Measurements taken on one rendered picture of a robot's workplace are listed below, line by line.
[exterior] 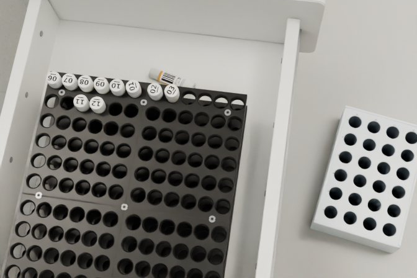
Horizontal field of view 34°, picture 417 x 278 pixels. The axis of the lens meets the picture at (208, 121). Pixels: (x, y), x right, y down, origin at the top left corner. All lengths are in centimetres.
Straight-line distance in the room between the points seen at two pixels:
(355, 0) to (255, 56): 17
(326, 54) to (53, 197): 34
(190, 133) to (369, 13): 29
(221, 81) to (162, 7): 9
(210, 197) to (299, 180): 17
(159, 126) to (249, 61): 13
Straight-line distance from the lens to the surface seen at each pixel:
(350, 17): 79
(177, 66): 68
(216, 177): 57
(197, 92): 60
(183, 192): 57
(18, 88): 64
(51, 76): 61
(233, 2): 62
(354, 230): 67
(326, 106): 74
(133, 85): 59
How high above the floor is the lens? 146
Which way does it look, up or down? 72 degrees down
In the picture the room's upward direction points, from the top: 11 degrees counter-clockwise
